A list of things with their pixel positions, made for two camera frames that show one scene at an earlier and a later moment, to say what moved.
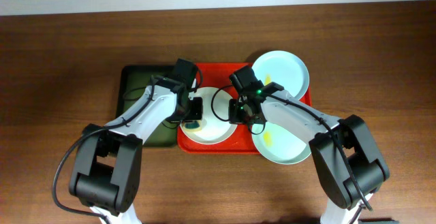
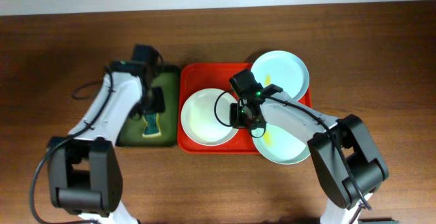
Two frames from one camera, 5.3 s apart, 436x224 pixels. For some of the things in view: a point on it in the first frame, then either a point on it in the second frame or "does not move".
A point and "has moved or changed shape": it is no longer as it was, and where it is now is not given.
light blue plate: [284, 68] does not move
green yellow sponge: [196, 126] has moved or changed shape
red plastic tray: [241, 141] does not move
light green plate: [278, 143] does not move
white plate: [216, 127] does not move
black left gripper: [196, 108] → [155, 101]
